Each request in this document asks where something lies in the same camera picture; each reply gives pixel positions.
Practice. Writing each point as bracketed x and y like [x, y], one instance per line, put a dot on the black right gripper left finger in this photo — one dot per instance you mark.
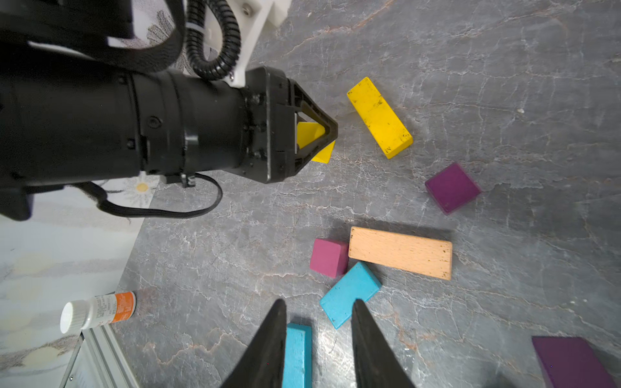
[262, 364]

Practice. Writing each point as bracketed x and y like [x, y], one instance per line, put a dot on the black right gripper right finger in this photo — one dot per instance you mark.
[374, 361]

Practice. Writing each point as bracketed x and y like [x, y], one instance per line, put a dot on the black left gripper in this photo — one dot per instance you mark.
[273, 105]

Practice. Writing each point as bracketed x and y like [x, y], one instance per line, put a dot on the long yellow block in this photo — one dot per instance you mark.
[385, 126]

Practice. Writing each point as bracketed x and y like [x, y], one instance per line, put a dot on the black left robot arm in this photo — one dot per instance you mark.
[76, 110]

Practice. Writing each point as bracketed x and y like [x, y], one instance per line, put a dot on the large teal flat block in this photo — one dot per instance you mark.
[298, 357]

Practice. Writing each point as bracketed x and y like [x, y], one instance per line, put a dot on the teal upright block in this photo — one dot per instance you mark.
[358, 283]

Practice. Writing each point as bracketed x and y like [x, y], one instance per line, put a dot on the magenta purple cube block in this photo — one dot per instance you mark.
[329, 257]

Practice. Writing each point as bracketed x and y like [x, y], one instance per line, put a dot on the tan long block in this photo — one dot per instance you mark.
[428, 257]

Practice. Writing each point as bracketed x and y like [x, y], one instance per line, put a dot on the white bottle left side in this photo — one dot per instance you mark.
[102, 310]

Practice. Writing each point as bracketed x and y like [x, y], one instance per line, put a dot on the purple triangular block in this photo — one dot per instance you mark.
[570, 362]

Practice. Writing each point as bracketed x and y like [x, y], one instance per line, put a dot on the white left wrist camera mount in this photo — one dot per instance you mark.
[255, 18]

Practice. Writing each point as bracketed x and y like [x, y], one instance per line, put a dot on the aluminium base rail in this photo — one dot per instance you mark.
[98, 361]

